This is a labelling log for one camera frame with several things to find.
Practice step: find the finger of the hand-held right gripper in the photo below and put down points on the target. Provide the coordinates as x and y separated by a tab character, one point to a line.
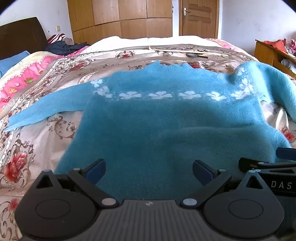
252	163
284	153

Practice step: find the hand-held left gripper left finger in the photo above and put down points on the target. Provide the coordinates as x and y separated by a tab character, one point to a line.
97	170

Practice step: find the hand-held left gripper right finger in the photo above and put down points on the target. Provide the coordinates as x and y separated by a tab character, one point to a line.
201	172

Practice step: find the blue fuzzy sweater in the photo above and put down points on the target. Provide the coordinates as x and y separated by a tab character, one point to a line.
161	129

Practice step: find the pile of mixed clothes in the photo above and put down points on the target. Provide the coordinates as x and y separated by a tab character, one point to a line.
291	46

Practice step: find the dark navy clothes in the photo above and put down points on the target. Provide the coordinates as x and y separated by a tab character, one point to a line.
60	48

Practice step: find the floral satin bedspread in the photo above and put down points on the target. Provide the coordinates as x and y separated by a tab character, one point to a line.
34	143

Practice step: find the pink printed quilt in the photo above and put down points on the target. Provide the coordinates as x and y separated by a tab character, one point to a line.
30	74

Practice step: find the black magnifying glass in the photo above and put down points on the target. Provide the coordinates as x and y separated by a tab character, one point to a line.
191	55

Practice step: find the long wooden stick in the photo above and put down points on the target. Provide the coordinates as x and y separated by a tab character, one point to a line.
171	50

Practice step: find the white dotted bed sheet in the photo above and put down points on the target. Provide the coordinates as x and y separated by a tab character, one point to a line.
138	41

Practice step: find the blue pillow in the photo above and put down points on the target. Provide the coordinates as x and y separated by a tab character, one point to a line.
11	62

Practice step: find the red white striped cloth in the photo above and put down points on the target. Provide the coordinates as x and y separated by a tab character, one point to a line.
56	38

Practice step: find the wooden door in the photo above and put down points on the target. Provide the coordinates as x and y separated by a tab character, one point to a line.
198	20

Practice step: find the wooden wardrobe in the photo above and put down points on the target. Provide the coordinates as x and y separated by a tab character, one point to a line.
120	18

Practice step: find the dark wooden headboard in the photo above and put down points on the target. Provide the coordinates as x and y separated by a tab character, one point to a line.
20	37

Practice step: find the beige wall socket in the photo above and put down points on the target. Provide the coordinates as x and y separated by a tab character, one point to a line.
58	28

